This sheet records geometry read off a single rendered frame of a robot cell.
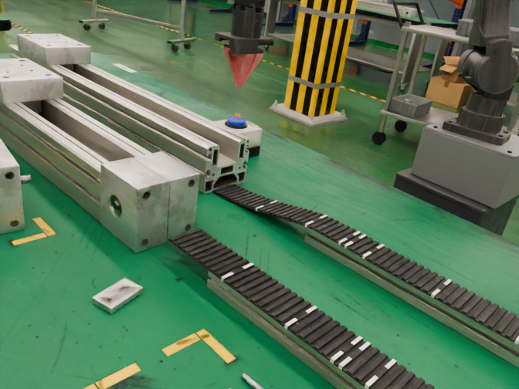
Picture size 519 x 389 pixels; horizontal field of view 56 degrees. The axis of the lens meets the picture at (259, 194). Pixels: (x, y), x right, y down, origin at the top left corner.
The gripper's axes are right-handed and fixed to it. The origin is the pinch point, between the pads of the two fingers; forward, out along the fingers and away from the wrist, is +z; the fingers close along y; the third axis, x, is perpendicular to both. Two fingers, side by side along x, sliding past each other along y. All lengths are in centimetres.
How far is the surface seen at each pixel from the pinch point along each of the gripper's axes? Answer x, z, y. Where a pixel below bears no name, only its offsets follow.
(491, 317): 60, 11, 12
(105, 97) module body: -18.9, 6.8, 18.4
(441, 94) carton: -155, 81, -453
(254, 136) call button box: 4.5, 9.9, -1.8
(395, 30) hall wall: -394, 56, -742
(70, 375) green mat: 37, 15, 52
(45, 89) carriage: -18.9, 4.2, 30.2
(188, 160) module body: 8.5, 9.9, 17.8
